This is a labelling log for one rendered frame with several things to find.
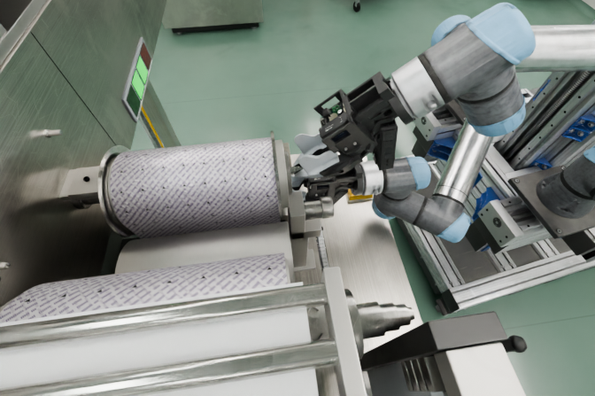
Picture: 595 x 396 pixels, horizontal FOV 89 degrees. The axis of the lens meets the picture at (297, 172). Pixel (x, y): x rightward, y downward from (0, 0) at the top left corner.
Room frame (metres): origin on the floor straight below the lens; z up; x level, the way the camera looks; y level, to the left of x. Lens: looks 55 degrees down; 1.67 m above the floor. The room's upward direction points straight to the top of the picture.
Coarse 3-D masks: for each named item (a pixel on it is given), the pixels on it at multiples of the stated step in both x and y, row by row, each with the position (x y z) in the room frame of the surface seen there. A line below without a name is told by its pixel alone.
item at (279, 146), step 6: (276, 144) 0.31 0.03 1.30; (282, 144) 0.31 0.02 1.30; (276, 150) 0.30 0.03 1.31; (282, 150) 0.30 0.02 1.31; (276, 156) 0.29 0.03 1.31; (282, 156) 0.29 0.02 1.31; (282, 162) 0.28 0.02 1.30; (282, 168) 0.27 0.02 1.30; (282, 174) 0.26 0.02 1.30; (108, 180) 0.24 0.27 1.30; (282, 180) 0.25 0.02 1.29; (108, 186) 0.24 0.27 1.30; (282, 186) 0.25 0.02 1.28; (108, 192) 0.23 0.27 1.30; (282, 192) 0.24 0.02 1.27; (288, 192) 0.24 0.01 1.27; (282, 198) 0.24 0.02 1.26; (288, 198) 0.24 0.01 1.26; (282, 204) 0.24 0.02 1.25; (288, 204) 0.24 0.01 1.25; (114, 210) 0.21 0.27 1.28
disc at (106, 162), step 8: (112, 152) 0.29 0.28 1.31; (120, 152) 0.31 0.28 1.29; (104, 160) 0.27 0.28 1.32; (112, 160) 0.28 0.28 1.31; (104, 168) 0.26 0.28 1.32; (104, 176) 0.24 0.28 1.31; (104, 184) 0.23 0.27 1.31; (104, 192) 0.22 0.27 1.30; (104, 200) 0.21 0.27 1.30; (104, 208) 0.20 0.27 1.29; (104, 216) 0.20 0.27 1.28; (112, 216) 0.20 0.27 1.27; (112, 224) 0.19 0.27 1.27; (120, 224) 0.20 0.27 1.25; (120, 232) 0.19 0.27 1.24; (128, 232) 0.20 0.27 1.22
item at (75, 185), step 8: (80, 168) 0.28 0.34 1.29; (88, 168) 0.28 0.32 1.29; (96, 168) 0.28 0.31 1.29; (72, 176) 0.26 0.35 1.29; (80, 176) 0.26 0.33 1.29; (88, 176) 0.26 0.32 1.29; (96, 176) 0.26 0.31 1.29; (64, 184) 0.25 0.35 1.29; (72, 184) 0.25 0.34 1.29; (80, 184) 0.25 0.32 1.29; (88, 184) 0.25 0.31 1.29; (96, 184) 0.25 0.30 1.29; (64, 192) 0.23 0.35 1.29; (72, 192) 0.23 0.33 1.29; (80, 192) 0.23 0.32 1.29; (88, 192) 0.23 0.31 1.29; (96, 192) 0.23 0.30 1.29; (64, 200) 0.23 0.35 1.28
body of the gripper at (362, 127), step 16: (368, 80) 0.34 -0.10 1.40; (384, 80) 0.34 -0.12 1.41; (336, 96) 0.35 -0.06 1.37; (352, 96) 0.34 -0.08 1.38; (368, 96) 0.32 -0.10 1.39; (384, 96) 0.31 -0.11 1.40; (320, 112) 0.35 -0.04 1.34; (336, 112) 0.33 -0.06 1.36; (352, 112) 0.32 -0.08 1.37; (368, 112) 0.31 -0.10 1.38; (384, 112) 0.32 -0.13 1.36; (400, 112) 0.30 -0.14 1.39; (320, 128) 0.31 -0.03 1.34; (336, 128) 0.30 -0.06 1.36; (352, 128) 0.29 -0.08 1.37; (368, 128) 0.31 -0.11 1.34; (336, 144) 0.29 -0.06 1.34; (352, 144) 0.29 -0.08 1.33; (368, 144) 0.30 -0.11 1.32
